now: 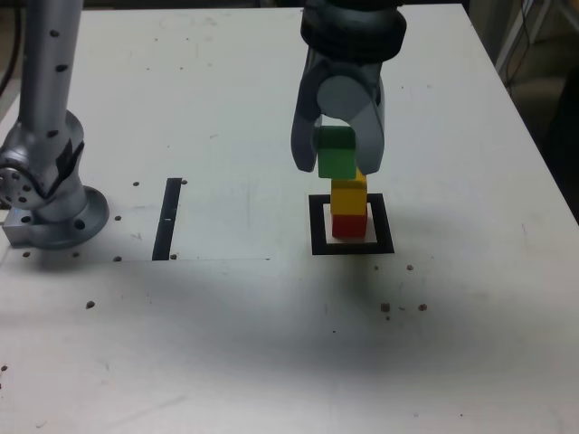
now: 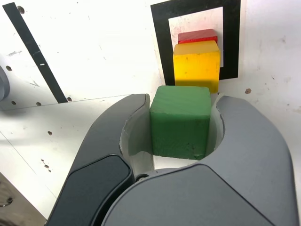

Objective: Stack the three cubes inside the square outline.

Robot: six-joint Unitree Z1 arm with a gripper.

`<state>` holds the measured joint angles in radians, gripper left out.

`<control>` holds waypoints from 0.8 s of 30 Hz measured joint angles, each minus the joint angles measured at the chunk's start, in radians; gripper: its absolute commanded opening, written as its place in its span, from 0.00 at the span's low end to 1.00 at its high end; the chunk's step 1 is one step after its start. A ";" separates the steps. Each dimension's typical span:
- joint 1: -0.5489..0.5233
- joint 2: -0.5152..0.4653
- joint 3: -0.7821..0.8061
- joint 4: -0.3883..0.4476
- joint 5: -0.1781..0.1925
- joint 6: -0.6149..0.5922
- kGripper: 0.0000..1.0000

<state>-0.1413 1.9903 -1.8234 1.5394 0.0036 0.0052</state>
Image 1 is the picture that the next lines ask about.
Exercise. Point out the yellow cube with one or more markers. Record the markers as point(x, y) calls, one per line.
point(348, 201)

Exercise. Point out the red cube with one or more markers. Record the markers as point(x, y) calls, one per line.
point(348, 226)

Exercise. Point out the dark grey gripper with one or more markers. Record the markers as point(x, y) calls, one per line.
point(348, 67)

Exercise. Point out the black tape square outline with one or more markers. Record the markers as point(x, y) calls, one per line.
point(353, 250)

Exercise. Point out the black tape strip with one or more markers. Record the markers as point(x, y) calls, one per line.
point(165, 226)

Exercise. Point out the white metal rack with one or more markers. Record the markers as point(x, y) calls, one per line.
point(510, 34)

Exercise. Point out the green cube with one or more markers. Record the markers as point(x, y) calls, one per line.
point(337, 158)

